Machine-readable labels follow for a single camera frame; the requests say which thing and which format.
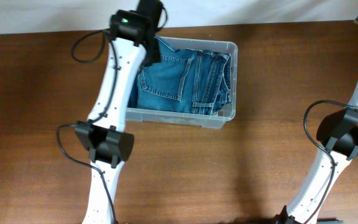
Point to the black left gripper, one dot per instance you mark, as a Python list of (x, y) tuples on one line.
[(153, 53)]

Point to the dark blue jeans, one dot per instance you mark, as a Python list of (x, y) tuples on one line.
[(185, 81)]

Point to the dark blue shirt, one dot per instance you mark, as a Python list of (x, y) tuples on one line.
[(133, 99)]

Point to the clear plastic storage bin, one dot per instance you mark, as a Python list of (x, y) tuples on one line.
[(216, 121)]

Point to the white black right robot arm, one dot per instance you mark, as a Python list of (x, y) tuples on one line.
[(337, 145)]

